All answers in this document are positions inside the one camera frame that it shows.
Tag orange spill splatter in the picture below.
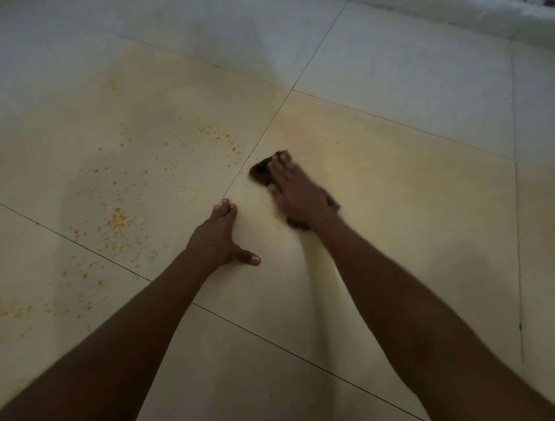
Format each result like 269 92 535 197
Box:
0 80 244 340

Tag person's left hand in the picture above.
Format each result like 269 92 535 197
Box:
186 198 262 276

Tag person's left forearm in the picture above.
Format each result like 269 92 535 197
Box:
0 251 214 421

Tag person's right hand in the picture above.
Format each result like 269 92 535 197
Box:
267 150 341 230

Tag dark scrubbing cloth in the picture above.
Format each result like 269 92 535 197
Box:
249 150 341 231

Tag person's right forearm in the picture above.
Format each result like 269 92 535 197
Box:
310 212 555 421

